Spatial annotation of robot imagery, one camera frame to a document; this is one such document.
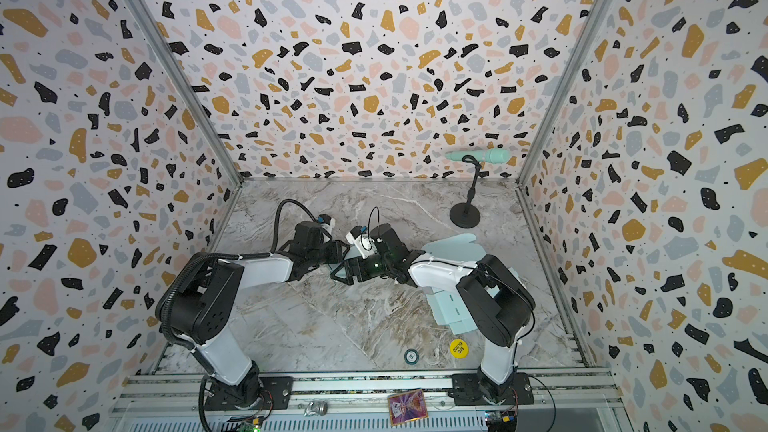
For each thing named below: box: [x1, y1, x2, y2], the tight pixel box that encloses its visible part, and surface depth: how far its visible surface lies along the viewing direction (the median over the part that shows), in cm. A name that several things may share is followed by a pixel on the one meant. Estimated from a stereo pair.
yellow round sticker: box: [449, 338, 469, 359], surface depth 83 cm
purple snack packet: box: [388, 389, 428, 427], surface depth 72 cm
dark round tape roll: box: [404, 348, 419, 365], surface depth 81 cm
